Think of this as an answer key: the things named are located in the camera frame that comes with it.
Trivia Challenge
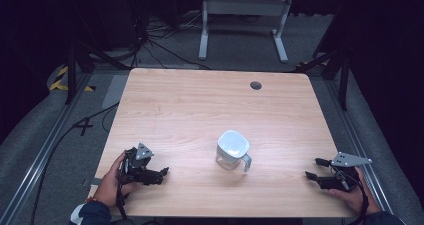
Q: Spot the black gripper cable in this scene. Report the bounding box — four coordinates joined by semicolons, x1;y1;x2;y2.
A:
346;181;370;225
114;171;129;220

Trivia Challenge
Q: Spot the grey floor plate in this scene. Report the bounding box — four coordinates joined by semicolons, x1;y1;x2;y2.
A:
101;73;130;110

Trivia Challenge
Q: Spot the person's right hand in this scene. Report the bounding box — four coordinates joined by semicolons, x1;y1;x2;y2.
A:
327;167;381;216

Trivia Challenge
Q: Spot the yellow black floor tape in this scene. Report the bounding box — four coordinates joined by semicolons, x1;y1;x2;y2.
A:
48;65;97;93

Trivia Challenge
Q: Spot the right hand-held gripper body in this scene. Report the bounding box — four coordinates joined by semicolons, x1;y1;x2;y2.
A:
318;151;373;193

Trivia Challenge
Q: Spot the black tripod stand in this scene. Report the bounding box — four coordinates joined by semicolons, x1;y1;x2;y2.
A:
293;47;352;112
64;40;132;105

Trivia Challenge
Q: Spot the white metal desk frame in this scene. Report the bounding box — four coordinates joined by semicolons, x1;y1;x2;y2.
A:
198;0;294;64

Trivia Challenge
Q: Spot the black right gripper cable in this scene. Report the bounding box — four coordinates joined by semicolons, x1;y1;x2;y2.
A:
346;181;370;225

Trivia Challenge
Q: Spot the bundle of black cables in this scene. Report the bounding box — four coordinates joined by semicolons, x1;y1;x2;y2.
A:
132;9;213;71

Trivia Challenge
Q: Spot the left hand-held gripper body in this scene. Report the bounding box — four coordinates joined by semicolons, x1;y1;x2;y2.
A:
119;142;162;186

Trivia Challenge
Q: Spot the aluminium floor rail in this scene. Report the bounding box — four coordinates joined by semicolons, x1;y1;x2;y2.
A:
0;70;93;225
324;79;395;216

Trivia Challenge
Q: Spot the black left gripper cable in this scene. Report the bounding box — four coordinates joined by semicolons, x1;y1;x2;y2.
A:
114;171;129;220

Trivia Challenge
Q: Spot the long black floor cable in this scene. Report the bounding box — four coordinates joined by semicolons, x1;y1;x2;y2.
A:
29;101;120;225

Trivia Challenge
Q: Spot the person's left hand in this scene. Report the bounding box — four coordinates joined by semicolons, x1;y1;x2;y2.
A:
93;152;140;208

